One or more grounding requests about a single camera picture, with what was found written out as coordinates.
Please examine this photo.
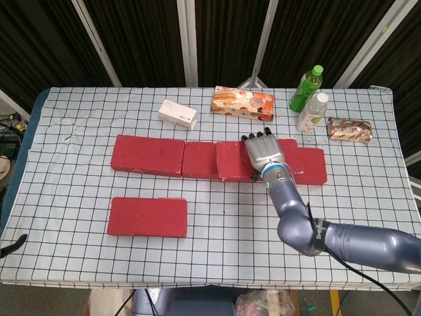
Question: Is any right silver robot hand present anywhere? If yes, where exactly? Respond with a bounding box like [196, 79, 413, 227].
[239, 127, 286, 182]

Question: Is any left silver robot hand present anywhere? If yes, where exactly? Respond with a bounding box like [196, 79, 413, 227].
[0, 234, 28, 258]

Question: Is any red brick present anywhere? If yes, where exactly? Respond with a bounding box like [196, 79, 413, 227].
[111, 134, 186, 178]
[181, 141, 220, 181]
[215, 138, 305, 183]
[294, 147, 328, 186]
[107, 197, 188, 238]

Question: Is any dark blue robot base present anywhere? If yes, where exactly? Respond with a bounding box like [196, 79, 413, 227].
[131, 288, 236, 316]

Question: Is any orange snack box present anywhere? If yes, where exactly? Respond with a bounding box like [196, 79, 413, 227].
[210, 86, 276, 123]

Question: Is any clear bottle white cap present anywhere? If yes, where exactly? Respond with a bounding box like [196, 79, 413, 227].
[295, 92, 330, 133]

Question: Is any green drink bottle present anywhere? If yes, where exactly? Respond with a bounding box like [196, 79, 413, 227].
[289, 65, 324, 113]

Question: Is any beige hat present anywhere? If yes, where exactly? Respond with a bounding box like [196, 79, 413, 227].
[0, 156, 12, 180]

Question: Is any gold foil snack pack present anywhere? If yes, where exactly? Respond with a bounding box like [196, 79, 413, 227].
[326, 117, 374, 145]

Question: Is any blue table padding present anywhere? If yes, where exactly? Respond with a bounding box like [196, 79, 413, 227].
[3, 88, 50, 207]

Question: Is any white cardboard box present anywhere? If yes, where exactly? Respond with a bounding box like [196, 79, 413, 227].
[158, 99, 199, 132]

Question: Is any white checkered tablecloth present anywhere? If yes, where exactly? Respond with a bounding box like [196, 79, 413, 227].
[0, 86, 421, 292]

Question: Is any white pole with foot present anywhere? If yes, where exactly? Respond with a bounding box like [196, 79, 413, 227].
[237, 0, 280, 89]

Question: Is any white plastic bag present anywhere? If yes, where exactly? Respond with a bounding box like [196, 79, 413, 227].
[84, 288, 134, 316]

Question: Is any clear plastic bag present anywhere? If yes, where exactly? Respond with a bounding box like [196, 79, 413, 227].
[234, 289, 297, 316]

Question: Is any dark pleated curtain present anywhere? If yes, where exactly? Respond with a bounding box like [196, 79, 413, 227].
[0, 0, 421, 159]

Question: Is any white double frame pole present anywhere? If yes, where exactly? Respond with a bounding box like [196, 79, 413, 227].
[176, 0, 199, 88]

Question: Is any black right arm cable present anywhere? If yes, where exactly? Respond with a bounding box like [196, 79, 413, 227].
[324, 245, 416, 316]

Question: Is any white frame bar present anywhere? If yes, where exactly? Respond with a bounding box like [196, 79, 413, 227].
[0, 88, 32, 121]

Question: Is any yellow post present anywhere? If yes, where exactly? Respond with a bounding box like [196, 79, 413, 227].
[330, 290, 341, 316]

